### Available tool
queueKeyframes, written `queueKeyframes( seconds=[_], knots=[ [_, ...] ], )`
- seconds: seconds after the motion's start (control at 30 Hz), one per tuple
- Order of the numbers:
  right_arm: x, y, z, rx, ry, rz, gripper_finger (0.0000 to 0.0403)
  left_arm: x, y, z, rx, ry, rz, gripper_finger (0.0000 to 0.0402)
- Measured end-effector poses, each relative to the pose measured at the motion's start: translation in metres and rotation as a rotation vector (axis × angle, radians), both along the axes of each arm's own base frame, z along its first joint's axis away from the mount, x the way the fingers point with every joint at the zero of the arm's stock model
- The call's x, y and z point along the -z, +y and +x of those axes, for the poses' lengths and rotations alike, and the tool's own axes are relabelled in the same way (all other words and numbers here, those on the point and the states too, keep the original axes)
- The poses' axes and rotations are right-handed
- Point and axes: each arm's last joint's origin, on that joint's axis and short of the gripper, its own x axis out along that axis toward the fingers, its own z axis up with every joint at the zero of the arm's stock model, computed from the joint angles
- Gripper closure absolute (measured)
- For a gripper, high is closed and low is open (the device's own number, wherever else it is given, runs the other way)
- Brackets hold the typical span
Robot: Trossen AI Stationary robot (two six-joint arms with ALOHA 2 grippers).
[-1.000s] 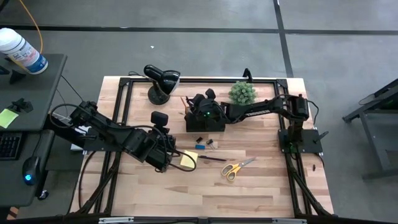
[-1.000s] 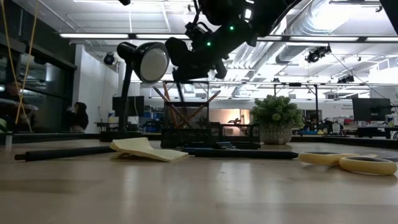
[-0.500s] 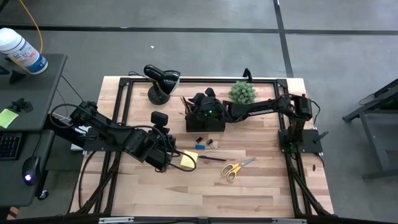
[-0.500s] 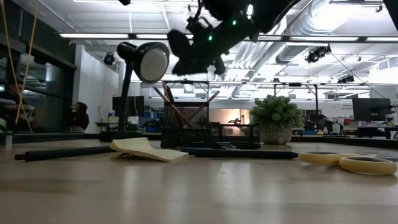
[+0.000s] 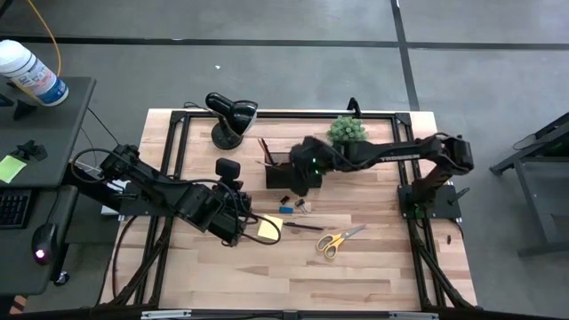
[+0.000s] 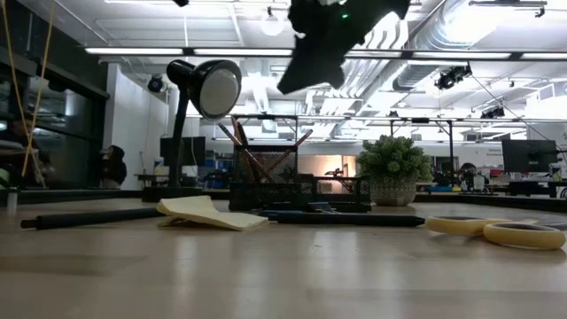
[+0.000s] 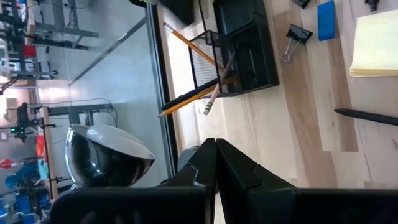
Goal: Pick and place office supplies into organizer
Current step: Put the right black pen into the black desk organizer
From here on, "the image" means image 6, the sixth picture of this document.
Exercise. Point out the black ceiling spotlight cluster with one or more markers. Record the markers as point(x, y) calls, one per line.
point(452, 77)
point(492, 113)

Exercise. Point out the black mesh desk organizer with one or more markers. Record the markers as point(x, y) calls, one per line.
point(266, 195)

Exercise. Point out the round black ceiling fixture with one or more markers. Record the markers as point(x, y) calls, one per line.
point(156, 83)

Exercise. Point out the black aluminium table frame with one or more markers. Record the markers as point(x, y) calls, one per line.
point(487, 201)

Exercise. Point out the long ceiling light strip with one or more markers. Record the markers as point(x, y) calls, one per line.
point(545, 56)
point(376, 54)
point(133, 51)
point(460, 55)
point(243, 52)

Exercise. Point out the light wood pencil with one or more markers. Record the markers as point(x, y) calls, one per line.
point(230, 136)

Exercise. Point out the white globe ceiling lamp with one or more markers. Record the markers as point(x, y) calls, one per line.
point(272, 24)

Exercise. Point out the dark grey matte pen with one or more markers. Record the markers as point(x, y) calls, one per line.
point(88, 218)

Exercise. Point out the blue eraser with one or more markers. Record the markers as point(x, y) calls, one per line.
point(283, 211)

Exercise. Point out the black desk lamp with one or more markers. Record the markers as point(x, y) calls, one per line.
point(212, 88)

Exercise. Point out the person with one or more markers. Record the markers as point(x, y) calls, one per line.
point(114, 168)
point(468, 170)
point(20, 133)

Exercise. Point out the small grey cylinder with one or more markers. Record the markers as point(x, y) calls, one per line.
point(12, 199)

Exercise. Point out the yellow sticky note pad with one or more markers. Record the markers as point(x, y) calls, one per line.
point(208, 212)

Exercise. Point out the large black binder clip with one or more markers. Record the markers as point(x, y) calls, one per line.
point(321, 207)

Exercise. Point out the orange pencil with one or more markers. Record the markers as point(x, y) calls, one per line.
point(235, 127)
point(297, 144)

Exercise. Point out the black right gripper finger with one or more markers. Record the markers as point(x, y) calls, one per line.
point(316, 71)

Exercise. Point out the black computer monitor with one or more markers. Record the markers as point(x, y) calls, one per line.
point(195, 150)
point(529, 155)

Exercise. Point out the black pen with clip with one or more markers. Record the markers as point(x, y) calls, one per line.
point(354, 220)

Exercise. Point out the green plant in patterned pot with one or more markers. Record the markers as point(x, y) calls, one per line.
point(394, 159)

